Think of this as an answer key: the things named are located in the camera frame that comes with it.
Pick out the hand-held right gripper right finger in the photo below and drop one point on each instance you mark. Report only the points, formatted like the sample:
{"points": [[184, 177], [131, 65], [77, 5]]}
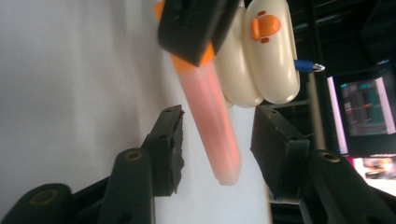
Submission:
{"points": [[280, 155]]}

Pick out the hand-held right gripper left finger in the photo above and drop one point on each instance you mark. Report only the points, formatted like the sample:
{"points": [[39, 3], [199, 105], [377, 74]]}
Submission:
{"points": [[166, 149]]}

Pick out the pink orange highlighter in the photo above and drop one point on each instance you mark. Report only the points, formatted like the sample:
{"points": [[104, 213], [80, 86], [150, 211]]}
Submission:
{"points": [[214, 124]]}

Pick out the cream ribbed pen holder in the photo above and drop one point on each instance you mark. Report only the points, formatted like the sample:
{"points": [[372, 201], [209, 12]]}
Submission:
{"points": [[274, 77]]}

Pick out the blue pen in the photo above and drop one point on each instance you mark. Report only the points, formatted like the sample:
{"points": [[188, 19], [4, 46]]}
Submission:
{"points": [[305, 65]]}

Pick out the grey metal stand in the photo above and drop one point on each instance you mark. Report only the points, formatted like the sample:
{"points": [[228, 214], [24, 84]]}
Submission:
{"points": [[316, 124]]}

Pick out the bright screen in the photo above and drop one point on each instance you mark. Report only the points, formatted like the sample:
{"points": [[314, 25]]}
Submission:
{"points": [[378, 171]]}

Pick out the computer monitor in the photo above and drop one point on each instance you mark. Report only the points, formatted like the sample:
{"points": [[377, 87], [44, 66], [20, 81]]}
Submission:
{"points": [[367, 105]]}

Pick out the white table mat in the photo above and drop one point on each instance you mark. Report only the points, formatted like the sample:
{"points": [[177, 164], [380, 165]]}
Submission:
{"points": [[77, 77]]}

